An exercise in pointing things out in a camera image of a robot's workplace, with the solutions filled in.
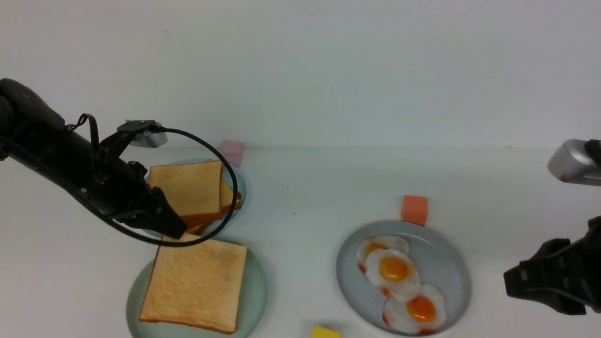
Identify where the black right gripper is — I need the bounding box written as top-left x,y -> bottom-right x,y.
503,216 -> 601,316

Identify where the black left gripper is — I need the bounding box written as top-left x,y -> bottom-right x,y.
70,155 -> 187,239

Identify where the toast slice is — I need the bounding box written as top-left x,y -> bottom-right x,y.
138,239 -> 248,335
220,178 -> 242,215
148,161 -> 223,228
186,222 -> 212,235

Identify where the fried egg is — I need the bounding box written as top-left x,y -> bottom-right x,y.
382,283 -> 448,335
355,235 -> 410,274
364,249 -> 421,301

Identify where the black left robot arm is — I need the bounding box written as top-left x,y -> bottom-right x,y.
1,78 -> 187,239

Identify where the light blue bread plate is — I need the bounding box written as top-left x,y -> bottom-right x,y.
131,159 -> 247,241

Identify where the pink foam cube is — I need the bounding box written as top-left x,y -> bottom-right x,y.
219,140 -> 243,168

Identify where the grey egg plate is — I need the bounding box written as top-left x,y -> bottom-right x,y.
335,220 -> 472,338

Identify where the green serving plate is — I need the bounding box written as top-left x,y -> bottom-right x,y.
126,249 -> 270,338

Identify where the orange foam cube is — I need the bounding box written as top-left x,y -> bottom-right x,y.
400,195 -> 429,227

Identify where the yellow foam cube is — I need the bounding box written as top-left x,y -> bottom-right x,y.
310,326 -> 342,338

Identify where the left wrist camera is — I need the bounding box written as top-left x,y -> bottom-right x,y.
116,120 -> 168,148

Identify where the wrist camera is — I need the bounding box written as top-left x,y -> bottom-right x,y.
547,139 -> 601,186
116,120 -> 168,148

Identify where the black left camera cable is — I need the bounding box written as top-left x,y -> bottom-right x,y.
0,113 -> 239,247

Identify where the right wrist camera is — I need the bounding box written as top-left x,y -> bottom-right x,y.
547,139 -> 601,186

